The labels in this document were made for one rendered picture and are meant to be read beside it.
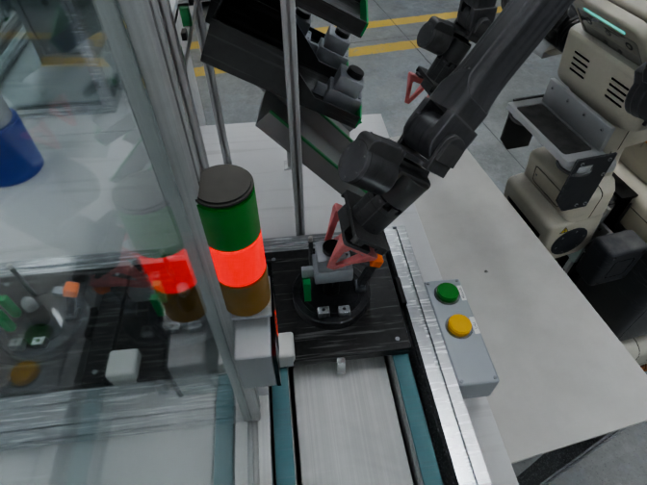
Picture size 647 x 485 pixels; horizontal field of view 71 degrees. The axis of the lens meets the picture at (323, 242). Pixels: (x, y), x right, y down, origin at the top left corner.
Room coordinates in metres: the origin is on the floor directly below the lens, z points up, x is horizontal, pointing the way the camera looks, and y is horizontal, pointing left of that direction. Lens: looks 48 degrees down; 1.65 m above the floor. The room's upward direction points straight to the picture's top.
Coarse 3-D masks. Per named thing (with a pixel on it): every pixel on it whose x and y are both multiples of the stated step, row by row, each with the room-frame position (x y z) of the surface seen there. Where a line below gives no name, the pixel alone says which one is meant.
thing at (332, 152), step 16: (272, 96) 0.81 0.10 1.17; (272, 112) 0.69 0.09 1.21; (304, 112) 0.82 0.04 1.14; (272, 128) 0.69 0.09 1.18; (288, 128) 0.69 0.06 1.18; (304, 128) 0.79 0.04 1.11; (320, 128) 0.81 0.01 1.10; (336, 128) 0.81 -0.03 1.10; (288, 144) 0.69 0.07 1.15; (304, 144) 0.69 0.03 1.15; (320, 144) 0.78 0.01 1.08; (336, 144) 0.81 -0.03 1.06; (304, 160) 0.69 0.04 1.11; (320, 160) 0.69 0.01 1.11; (336, 160) 0.77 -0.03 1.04; (320, 176) 0.69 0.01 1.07; (336, 176) 0.69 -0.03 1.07
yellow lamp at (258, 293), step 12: (264, 276) 0.26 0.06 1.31; (228, 288) 0.25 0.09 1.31; (240, 288) 0.25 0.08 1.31; (252, 288) 0.25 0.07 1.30; (264, 288) 0.26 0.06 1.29; (228, 300) 0.25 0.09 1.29; (240, 300) 0.24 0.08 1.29; (252, 300) 0.25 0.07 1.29; (264, 300) 0.26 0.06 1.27; (240, 312) 0.24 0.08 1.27; (252, 312) 0.25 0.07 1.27
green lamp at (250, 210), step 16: (208, 208) 0.25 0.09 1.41; (224, 208) 0.25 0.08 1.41; (240, 208) 0.25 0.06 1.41; (256, 208) 0.27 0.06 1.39; (208, 224) 0.25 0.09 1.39; (224, 224) 0.24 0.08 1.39; (240, 224) 0.25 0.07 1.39; (256, 224) 0.26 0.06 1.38; (208, 240) 0.25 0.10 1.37; (224, 240) 0.24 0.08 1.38; (240, 240) 0.25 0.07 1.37
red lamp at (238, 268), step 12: (216, 252) 0.25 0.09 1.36; (228, 252) 0.25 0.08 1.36; (240, 252) 0.25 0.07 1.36; (252, 252) 0.25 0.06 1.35; (264, 252) 0.27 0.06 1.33; (216, 264) 0.25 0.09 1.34; (228, 264) 0.24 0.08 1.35; (240, 264) 0.25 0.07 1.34; (252, 264) 0.25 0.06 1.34; (264, 264) 0.27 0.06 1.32; (228, 276) 0.25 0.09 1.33; (240, 276) 0.25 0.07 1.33; (252, 276) 0.25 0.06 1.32
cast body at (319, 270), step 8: (328, 240) 0.48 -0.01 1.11; (336, 240) 0.49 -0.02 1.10; (320, 248) 0.47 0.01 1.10; (328, 248) 0.46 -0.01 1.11; (312, 256) 0.48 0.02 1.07; (320, 256) 0.46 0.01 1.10; (328, 256) 0.46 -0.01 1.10; (344, 256) 0.46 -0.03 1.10; (312, 264) 0.48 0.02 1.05; (320, 264) 0.45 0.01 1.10; (304, 272) 0.46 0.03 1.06; (312, 272) 0.46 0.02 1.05; (320, 272) 0.45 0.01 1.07; (328, 272) 0.45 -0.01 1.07; (336, 272) 0.45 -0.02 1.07; (344, 272) 0.45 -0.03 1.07; (352, 272) 0.45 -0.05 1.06; (320, 280) 0.45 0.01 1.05; (328, 280) 0.45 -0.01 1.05; (336, 280) 0.45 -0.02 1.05; (344, 280) 0.45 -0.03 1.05
